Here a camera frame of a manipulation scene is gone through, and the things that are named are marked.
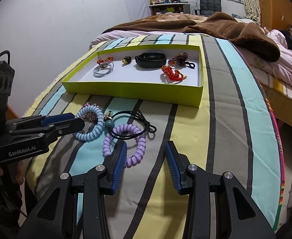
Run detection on orange wooden wardrobe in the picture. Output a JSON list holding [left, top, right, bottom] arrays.
[[259, 0, 292, 31]]

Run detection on red braided cord bracelet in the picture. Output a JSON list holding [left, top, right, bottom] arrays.
[[160, 65, 187, 84]]

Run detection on brown beaded hair tie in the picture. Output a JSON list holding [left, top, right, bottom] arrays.
[[168, 52, 196, 70]]

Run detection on black elastic with teal bead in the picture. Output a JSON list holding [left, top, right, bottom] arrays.
[[104, 110, 157, 140]]

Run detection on person's left hand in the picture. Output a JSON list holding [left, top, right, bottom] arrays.
[[0, 161, 24, 185]]

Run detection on light blue spiral hair tie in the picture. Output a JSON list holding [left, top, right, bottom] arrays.
[[72, 105, 105, 143]]

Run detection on small gold black brooch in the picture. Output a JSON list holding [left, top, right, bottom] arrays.
[[122, 56, 132, 65]]

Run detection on purple spiral hair tie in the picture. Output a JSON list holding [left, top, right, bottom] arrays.
[[102, 123, 147, 168]]

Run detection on orange beaded hair tie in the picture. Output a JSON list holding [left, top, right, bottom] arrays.
[[96, 56, 114, 65]]

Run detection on cluttered grey desk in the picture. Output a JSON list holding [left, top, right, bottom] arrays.
[[149, 3, 191, 16]]

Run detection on brown fleece blanket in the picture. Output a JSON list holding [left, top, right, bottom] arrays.
[[104, 11, 280, 62]]

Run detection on striped quilt cover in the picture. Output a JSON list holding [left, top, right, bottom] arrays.
[[26, 34, 284, 238]]

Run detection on lime green shallow tray box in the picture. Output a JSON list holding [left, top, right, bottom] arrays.
[[62, 44, 204, 107]]

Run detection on black fitness band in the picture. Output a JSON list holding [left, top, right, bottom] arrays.
[[135, 52, 167, 69]]

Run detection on black office chair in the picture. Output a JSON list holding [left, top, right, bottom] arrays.
[[195, 0, 222, 17]]

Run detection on grey-white elastic hair ties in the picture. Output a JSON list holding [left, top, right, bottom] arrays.
[[93, 61, 115, 78]]

